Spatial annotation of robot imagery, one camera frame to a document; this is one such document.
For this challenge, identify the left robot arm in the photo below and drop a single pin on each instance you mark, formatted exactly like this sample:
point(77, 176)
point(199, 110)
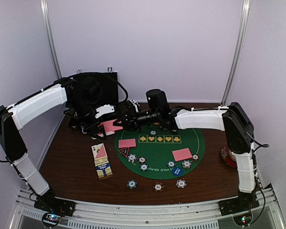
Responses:
point(19, 128)

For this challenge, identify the black red triangular button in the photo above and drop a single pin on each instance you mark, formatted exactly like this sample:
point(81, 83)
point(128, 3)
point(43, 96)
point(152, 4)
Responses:
point(124, 151)

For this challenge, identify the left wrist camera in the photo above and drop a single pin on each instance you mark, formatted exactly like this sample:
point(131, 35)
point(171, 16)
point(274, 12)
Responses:
point(103, 110)

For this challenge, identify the pink backed card deck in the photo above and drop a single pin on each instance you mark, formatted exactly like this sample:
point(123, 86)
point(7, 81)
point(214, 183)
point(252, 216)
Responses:
point(109, 128)

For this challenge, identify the aluminium front rail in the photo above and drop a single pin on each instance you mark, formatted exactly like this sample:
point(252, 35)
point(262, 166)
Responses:
point(199, 215)

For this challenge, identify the blue yellow card box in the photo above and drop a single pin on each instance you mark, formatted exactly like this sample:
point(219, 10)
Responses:
point(104, 170)

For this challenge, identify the ace of spades card pack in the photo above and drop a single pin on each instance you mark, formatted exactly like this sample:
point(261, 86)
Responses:
point(99, 154)

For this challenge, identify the pink cards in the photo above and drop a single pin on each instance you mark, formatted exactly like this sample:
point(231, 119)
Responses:
point(127, 143)
point(182, 154)

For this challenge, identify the right aluminium frame post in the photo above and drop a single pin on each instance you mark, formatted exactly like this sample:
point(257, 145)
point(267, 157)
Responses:
point(238, 47)

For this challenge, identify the blue green chip stack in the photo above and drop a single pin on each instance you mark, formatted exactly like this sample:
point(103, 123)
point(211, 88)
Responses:
point(131, 184)

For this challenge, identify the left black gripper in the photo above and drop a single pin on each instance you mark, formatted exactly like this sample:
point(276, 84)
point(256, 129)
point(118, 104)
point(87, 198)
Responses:
point(87, 127)

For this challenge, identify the blue small blind button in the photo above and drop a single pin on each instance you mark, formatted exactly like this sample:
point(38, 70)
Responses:
point(177, 171)

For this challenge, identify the black poker chip case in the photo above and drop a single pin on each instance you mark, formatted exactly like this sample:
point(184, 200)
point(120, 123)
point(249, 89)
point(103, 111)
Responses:
point(109, 81)

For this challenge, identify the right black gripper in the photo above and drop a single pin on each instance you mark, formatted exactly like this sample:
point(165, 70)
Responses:
point(132, 120)

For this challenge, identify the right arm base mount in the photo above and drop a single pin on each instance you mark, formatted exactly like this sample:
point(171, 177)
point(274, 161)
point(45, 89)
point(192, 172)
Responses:
point(237, 205)

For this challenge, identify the red black 100 chip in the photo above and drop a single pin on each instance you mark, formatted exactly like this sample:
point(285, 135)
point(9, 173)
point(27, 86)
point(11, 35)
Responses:
point(142, 160)

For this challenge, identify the left aluminium frame post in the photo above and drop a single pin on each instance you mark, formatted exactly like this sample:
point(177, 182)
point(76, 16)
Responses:
point(53, 53)

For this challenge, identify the blue pink chips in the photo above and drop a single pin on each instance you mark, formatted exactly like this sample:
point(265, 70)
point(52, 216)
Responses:
point(186, 164)
point(131, 158)

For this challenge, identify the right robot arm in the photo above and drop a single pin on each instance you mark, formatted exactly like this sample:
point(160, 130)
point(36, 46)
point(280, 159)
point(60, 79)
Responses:
point(232, 119)

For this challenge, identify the red black chip stack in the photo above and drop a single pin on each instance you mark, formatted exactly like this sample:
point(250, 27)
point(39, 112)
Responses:
point(158, 187)

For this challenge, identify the round green poker mat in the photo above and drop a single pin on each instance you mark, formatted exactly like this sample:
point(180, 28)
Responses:
point(158, 150)

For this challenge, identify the blue pink chip stack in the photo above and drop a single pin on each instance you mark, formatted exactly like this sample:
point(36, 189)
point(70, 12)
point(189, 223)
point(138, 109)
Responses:
point(181, 183)

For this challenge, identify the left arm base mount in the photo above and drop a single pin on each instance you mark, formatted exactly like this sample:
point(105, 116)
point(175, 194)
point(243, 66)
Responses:
point(55, 205)

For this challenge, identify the aluminium frame post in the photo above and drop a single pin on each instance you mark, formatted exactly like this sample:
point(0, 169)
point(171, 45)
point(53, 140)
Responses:
point(238, 47)
point(53, 53)

